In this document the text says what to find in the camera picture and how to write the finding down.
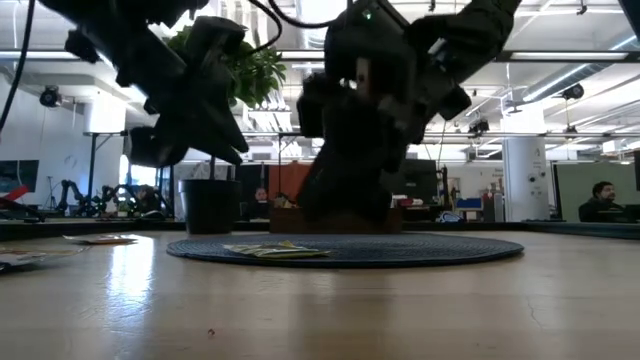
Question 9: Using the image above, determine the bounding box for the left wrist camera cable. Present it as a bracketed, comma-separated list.
[0, 0, 284, 134]

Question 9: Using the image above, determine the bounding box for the lemon lime green tea bag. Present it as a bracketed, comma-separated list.
[222, 240, 332, 260]

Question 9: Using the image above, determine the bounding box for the red strap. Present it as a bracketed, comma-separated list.
[0, 185, 30, 204]

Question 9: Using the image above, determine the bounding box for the black aluminium table frame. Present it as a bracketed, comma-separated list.
[0, 217, 640, 241]

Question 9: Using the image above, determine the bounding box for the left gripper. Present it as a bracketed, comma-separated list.
[114, 29, 250, 169]

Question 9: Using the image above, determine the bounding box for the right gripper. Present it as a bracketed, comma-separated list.
[296, 0, 473, 225]

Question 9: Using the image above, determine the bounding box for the round dark woven placemat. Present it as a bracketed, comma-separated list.
[166, 232, 525, 270]

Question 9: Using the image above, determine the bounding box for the person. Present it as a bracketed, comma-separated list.
[578, 180, 626, 224]
[249, 186, 272, 220]

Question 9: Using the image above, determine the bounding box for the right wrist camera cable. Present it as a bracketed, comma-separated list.
[267, 0, 354, 30]

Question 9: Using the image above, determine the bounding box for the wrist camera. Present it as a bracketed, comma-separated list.
[191, 16, 247, 69]
[296, 73, 327, 140]

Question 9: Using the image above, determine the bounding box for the round black stage light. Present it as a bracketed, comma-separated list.
[560, 82, 585, 101]

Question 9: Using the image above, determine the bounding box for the black background robot rig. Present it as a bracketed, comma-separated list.
[54, 178, 174, 220]

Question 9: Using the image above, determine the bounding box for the orange partition wall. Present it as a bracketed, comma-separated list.
[268, 162, 315, 204]

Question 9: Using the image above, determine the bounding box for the grey green partition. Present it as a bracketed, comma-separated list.
[555, 160, 639, 224]

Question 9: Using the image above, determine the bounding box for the green plant in black pot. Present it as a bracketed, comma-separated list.
[167, 24, 287, 236]

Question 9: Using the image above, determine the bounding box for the black curved hose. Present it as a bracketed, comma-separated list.
[0, 198, 47, 224]

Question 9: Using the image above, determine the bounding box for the dark wall screen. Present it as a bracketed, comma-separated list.
[0, 159, 40, 194]

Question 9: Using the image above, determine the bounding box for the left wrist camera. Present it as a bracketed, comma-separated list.
[191, 16, 247, 69]

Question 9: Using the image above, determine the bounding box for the black background truss rail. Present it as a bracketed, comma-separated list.
[82, 129, 640, 141]

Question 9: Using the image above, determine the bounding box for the black computer monitor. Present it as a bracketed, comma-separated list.
[399, 158, 440, 201]

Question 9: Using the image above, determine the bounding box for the brown wooden tea organizer box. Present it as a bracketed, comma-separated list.
[268, 206, 404, 235]

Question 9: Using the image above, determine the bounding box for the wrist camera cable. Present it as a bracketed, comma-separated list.
[267, 0, 354, 30]
[0, 0, 284, 134]

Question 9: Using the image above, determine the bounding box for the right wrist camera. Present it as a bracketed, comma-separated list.
[296, 73, 327, 140]

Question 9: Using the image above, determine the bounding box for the white round pillar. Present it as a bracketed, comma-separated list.
[501, 137, 551, 223]

